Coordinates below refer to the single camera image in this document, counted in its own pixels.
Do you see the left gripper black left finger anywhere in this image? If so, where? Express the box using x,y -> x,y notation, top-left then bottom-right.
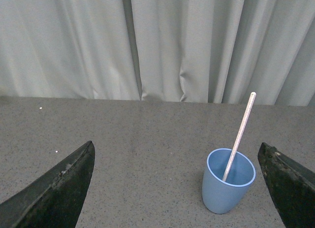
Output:
0,141 -> 95,228

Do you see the blue plastic cup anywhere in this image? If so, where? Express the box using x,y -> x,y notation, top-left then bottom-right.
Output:
202,148 -> 256,214

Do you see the grey pleated curtain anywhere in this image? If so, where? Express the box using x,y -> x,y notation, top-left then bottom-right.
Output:
0,0 -> 315,106

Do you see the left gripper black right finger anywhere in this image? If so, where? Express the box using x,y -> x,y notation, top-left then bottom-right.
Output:
257,143 -> 315,228

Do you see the white speckled chopstick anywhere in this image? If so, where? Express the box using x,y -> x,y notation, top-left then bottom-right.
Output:
222,92 -> 256,181

